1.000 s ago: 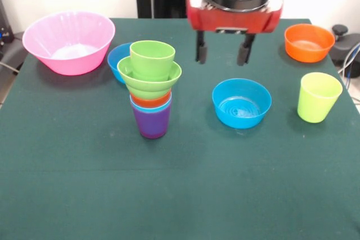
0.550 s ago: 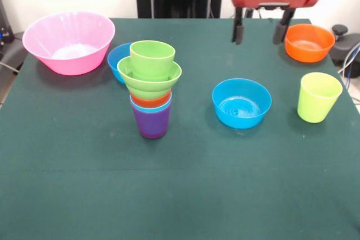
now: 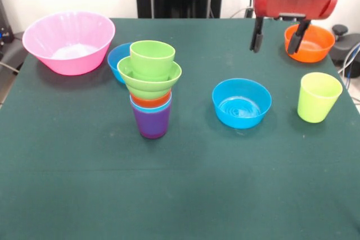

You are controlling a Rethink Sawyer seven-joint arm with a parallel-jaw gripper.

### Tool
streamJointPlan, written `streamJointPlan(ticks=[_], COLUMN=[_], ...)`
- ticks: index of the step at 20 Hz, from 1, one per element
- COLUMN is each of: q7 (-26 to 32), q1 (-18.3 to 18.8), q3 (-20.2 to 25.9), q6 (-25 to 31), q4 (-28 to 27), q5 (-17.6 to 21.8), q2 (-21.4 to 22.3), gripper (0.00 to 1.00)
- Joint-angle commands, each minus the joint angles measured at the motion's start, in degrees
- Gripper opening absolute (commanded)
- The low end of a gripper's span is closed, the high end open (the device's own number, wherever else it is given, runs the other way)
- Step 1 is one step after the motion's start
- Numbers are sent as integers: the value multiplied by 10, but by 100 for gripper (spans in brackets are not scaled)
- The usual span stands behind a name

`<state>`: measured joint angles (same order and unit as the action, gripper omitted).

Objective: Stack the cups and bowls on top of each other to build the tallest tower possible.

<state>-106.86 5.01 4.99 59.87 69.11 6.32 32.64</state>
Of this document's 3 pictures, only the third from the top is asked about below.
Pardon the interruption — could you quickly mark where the green bowl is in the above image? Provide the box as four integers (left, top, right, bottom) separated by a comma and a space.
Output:
116, 55, 183, 101

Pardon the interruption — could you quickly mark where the blue bowl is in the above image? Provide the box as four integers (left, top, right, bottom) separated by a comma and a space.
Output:
211, 78, 273, 130
107, 42, 133, 84

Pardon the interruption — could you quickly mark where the orange bowl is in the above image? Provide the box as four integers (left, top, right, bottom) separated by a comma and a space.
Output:
283, 23, 336, 64

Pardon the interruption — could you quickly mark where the orange cup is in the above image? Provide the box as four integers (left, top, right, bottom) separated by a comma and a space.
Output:
130, 89, 172, 108

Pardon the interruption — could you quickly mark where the yellow-green cup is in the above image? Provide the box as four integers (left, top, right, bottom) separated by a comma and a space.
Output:
297, 72, 343, 124

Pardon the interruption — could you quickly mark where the grey cable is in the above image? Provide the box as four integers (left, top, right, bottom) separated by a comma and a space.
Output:
0, 61, 20, 75

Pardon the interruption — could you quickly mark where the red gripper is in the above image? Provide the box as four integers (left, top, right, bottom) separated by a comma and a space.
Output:
250, 0, 340, 56

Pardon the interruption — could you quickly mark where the large pink bowl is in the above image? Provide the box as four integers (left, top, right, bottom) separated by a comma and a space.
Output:
22, 11, 116, 76

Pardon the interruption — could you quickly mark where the blue cable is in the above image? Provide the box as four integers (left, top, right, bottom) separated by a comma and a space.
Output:
337, 42, 360, 83

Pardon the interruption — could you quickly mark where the black office chair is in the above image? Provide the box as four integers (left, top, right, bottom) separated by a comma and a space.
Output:
328, 24, 360, 69

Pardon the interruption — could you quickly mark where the black device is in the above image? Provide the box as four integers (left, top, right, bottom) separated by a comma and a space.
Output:
0, 0, 15, 47

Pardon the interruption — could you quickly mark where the purple cup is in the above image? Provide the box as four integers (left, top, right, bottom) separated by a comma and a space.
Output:
131, 102, 172, 139

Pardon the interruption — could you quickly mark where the blue cup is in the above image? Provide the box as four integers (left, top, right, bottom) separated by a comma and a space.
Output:
129, 93, 173, 114

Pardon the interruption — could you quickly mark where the dark green table cloth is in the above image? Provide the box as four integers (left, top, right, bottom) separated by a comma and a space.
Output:
0, 17, 360, 240

